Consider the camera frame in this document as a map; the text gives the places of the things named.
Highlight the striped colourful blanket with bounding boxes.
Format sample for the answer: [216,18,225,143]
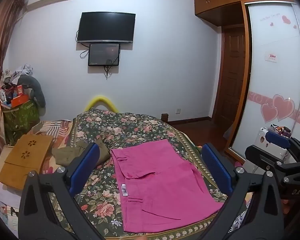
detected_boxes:
[27,120,73,145]

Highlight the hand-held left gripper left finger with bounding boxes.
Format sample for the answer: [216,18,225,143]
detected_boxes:
[18,142,108,240]

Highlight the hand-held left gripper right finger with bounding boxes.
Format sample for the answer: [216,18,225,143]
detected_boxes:
[201,143,285,240]

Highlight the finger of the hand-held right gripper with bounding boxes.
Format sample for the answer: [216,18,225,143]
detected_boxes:
[245,144,300,180]
[264,130,300,167]

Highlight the pink pants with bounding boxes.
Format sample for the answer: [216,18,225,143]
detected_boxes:
[111,139,224,233]

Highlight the brown wooden door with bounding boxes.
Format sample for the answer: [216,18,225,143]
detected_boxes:
[213,25,246,133]

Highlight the orange box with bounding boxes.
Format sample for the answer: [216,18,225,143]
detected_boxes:
[11,94,30,107]

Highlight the small black wall monitor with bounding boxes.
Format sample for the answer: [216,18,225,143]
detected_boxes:
[88,43,120,67]

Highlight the wooden lap board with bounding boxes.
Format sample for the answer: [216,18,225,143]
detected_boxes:
[0,134,54,190]

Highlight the white suitcase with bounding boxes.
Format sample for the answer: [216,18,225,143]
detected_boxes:
[254,127,292,162]

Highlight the pile of clothes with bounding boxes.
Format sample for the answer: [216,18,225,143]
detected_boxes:
[0,64,33,90]

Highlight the olive green pants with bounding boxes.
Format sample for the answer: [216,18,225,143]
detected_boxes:
[52,137,112,167]

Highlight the grey plush pillow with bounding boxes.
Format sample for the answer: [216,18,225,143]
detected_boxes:
[17,75,46,108]

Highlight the green patterned basket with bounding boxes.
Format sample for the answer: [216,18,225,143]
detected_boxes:
[2,100,40,132]

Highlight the green floral blanket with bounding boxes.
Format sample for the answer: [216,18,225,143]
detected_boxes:
[41,107,243,239]

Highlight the heart print wardrobe door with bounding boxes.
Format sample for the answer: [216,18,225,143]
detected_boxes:
[230,2,300,160]

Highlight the black wall television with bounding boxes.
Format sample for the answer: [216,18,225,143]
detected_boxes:
[77,12,136,44]

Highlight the yellow foam bed rail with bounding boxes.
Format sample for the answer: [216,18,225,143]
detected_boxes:
[84,95,118,112]

